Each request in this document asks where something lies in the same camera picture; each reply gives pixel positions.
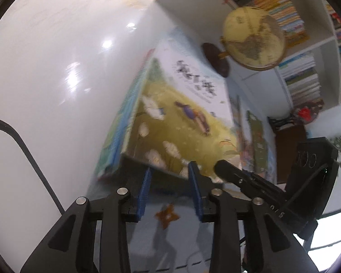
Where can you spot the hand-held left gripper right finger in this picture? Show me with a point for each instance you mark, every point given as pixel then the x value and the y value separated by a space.
pixel 194 190

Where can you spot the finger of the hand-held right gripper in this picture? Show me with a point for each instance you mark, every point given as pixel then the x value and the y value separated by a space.
pixel 244 180

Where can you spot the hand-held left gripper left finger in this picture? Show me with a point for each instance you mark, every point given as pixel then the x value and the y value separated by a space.
pixel 143 196

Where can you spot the white farm painting book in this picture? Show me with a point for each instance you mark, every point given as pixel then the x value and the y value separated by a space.
pixel 258 142

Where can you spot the yellow meadow book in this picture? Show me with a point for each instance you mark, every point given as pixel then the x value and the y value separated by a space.
pixel 173 119

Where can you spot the row of blue white books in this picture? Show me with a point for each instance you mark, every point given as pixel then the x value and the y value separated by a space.
pixel 301 82

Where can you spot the row of yellow orange books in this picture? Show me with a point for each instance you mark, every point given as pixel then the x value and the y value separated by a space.
pixel 289 20

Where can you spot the brown wooden cabinet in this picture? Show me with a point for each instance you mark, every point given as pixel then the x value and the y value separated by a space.
pixel 289 153

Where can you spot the green potted plant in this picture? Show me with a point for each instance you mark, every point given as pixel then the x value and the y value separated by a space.
pixel 339 145

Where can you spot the red flower embroidered fan ornament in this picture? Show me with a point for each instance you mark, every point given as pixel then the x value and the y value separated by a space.
pixel 305 113

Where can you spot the white bookshelf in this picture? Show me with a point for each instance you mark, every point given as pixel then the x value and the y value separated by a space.
pixel 258 91

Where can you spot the antique yellow desk globe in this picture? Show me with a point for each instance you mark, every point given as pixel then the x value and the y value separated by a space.
pixel 253 37

